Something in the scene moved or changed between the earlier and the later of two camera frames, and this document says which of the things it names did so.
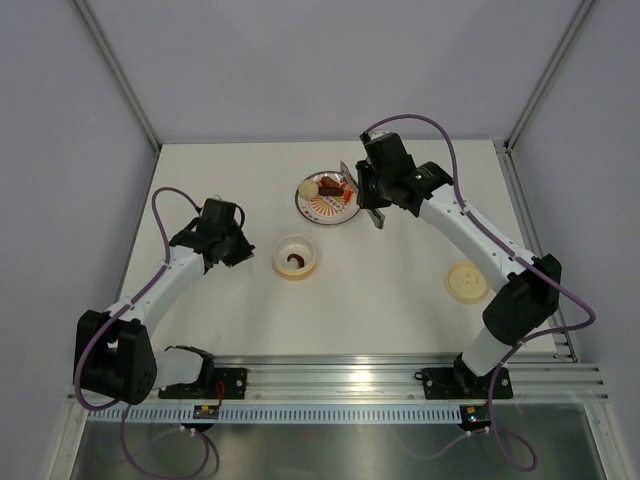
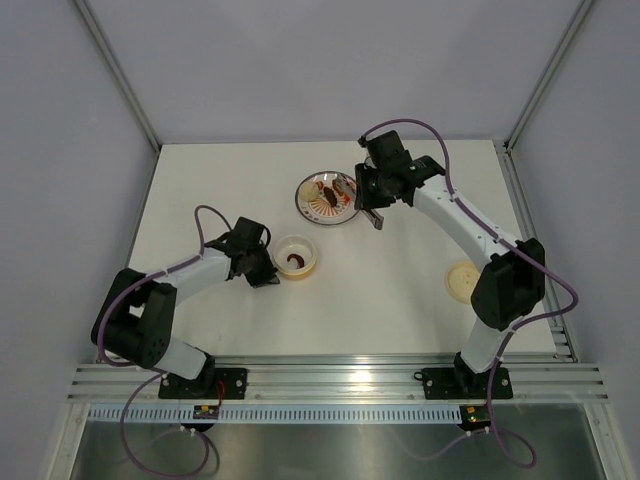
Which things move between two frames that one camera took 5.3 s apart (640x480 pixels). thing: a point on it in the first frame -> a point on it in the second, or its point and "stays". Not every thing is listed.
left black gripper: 244,251 -> 267,276
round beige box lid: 466,283 stays
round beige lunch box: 294,256 stays
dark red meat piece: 298,259 stays
